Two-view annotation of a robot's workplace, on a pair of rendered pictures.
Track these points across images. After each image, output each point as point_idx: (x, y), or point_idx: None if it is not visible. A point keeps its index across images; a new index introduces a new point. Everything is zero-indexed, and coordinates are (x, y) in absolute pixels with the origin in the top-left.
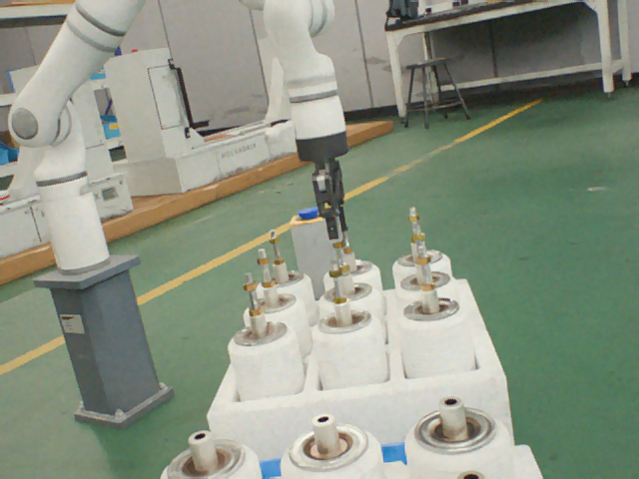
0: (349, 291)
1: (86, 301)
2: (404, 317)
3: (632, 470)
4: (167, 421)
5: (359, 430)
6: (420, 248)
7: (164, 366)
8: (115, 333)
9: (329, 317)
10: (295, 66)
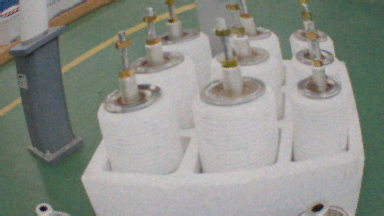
0: (246, 55)
1: (29, 64)
2: (297, 93)
3: None
4: (77, 167)
5: None
6: (308, 23)
7: (81, 118)
8: (43, 89)
9: (217, 83)
10: None
